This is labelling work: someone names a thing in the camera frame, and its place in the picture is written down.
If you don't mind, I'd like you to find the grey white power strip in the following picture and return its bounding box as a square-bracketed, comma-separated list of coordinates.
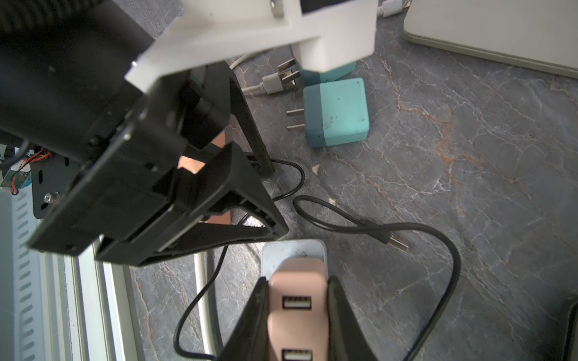
[260, 239, 328, 280]

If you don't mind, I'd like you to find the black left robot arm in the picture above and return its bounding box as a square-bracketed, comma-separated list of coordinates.
[1, 1, 288, 266]

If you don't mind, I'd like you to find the white USB charger cable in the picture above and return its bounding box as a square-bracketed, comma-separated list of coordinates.
[227, 0, 412, 96]

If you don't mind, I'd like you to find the aluminium frame rail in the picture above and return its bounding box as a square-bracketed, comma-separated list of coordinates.
[1, 187, 145, 360]

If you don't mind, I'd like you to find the teal charger adapter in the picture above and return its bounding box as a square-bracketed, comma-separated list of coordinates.
[287, 78, 370, 147]
[278, 58, 356, 87]

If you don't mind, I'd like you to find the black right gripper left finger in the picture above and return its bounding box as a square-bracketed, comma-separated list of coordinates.
[217, 277, 269, 361]

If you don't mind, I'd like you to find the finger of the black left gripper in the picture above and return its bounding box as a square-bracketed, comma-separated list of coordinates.
[139, 143, 288, 266]
[212, 61, 275, 178]

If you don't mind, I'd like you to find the thick white power cord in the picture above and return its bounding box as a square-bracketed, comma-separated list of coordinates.
[193, 250, 218, 357]

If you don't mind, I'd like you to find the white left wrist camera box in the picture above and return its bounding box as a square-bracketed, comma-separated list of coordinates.
[125, 1, 378, 93]

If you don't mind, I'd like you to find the thin black charger cable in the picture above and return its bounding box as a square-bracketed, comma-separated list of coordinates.
[173, 157, 462, 361]

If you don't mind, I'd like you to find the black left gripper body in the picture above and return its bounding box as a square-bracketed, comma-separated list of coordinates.
[28, 81, 229, 266]

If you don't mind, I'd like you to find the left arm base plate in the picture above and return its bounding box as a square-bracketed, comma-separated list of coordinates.
[31, 155, 81, 219]

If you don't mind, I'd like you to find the orange power strip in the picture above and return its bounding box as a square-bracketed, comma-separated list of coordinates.
[178, 132, 232, 225]

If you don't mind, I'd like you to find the grey Apple laptop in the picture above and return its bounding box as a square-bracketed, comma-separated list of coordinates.
[403, 1, 577, 78]

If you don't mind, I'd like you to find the dark grey closed laptop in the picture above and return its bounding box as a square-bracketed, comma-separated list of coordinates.
[561, 299, 577, 361]

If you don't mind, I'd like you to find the small pink plug adapter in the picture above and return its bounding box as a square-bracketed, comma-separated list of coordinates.
[267, 257, 329, 360]

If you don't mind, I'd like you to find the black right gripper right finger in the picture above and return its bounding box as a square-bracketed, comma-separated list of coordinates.
[328, 276, 377, 361]

